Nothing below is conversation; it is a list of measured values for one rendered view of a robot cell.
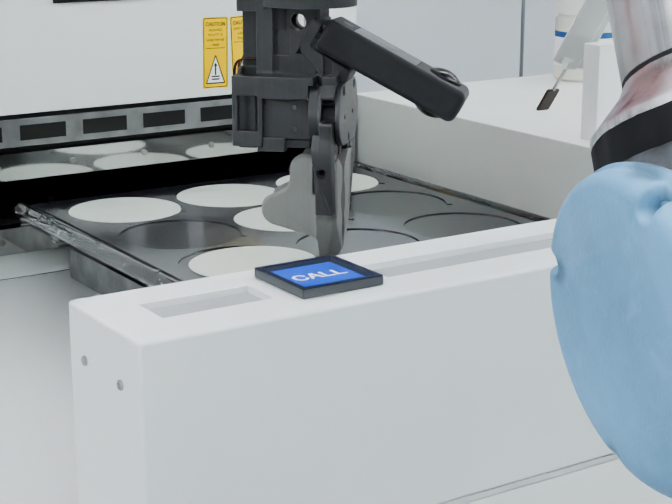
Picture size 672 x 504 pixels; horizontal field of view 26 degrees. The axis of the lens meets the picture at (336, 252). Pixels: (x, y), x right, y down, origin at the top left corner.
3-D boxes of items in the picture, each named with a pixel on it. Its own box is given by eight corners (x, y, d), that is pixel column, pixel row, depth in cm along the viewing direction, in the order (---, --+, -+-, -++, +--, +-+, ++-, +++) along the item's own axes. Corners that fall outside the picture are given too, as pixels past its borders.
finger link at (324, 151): (320, 205, 111) (320, 92, 109) (343, 206, 111) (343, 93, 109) (307, 219, 107) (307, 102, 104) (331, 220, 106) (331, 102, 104)
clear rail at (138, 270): (10, 216, 133) (9, 201, 133) (24, 214, 134) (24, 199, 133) (201, 318, 103) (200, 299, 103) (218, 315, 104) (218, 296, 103)
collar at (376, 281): (253, 277, 87) (253, 268, 87) (332, 264, 90) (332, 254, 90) (303, 300, 83) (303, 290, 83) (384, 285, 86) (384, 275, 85)
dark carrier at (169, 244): (31, 210, 133) (30, 204, 133) (345, 169, 151) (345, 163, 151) (210, 302, 105) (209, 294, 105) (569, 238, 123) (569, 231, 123)
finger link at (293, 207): (268, 263, 113) (266, 146, 111) (342, 268, 112) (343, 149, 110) (258, 274, 110) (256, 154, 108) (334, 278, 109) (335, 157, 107)
